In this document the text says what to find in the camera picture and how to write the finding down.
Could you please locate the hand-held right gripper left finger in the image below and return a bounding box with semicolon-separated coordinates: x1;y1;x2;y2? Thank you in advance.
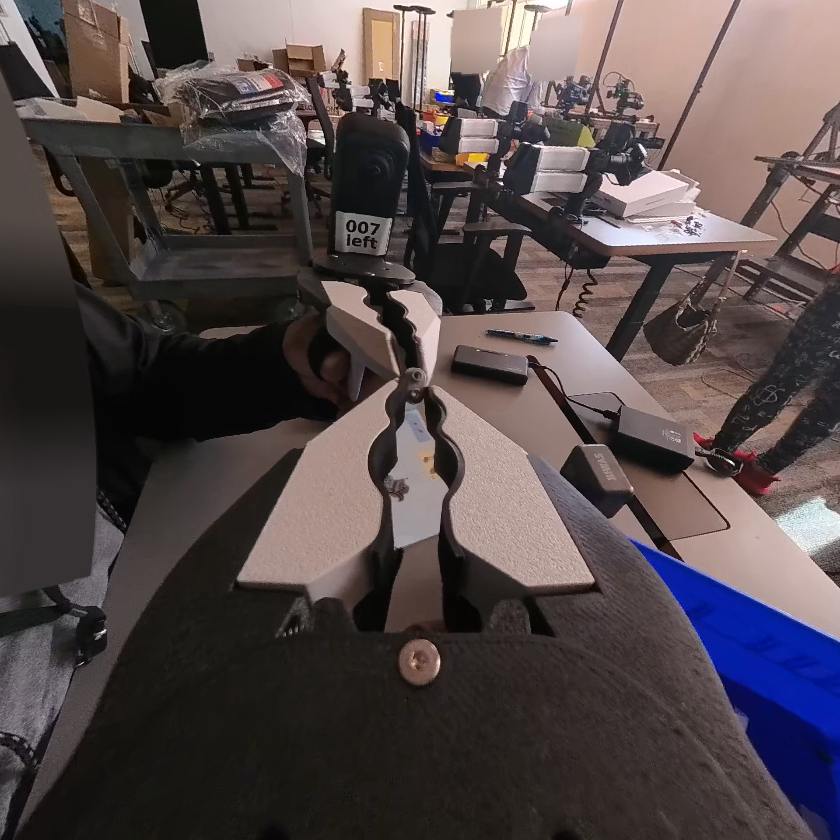
235;382;404;632

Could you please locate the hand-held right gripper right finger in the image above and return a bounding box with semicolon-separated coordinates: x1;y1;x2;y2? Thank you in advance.
423;386;596;634

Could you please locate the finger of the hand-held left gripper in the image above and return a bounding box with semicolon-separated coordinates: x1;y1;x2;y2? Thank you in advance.
384;289;443;387
323;280;413;404

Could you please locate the person's left forearm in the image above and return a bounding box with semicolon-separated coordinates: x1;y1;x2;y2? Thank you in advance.
131;322;342;444

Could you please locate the grey desk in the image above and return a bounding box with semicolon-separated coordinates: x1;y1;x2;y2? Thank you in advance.
16;311;840;840

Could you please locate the person's left hand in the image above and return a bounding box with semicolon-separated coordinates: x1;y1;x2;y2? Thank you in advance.
282;310;360;412

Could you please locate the black office chair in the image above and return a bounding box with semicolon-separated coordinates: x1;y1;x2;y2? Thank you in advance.
303;77;342;221
400;105;532;316

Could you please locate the black power bank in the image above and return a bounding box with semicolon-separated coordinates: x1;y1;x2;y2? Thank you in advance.
451;344;530;386

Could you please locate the black power adapter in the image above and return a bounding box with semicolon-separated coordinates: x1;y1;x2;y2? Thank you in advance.
560;444;635;519

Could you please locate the pale blue instruction booklet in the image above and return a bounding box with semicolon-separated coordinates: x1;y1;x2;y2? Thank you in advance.
386;402;447;551

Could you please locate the cardboard box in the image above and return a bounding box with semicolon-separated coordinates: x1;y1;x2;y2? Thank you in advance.
272;42;329;80
62;0;135;106

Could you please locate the plastic-wrapped dark bundle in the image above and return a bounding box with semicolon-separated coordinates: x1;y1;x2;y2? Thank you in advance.
154;62;309;175

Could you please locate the stack of white flat boxes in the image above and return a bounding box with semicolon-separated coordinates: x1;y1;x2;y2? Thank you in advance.
594;169;702;221

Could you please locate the brown work table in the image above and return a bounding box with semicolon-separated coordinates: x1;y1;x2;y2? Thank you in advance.
499;187;778;362

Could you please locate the blue plastic bin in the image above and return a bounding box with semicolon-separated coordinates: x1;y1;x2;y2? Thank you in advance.
630;538;840;840

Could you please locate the thin black cable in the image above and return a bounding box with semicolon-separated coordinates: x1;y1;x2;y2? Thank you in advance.
528;357;621;417

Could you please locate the black coiled cable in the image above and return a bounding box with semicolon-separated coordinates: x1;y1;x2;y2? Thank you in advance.
556;262;601;320

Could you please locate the black shoulder strap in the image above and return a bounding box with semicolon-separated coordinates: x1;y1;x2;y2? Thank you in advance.
0;584;109;667

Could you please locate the dark metal frame stand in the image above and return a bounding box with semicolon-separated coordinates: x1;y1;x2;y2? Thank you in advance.
742;98;840;283

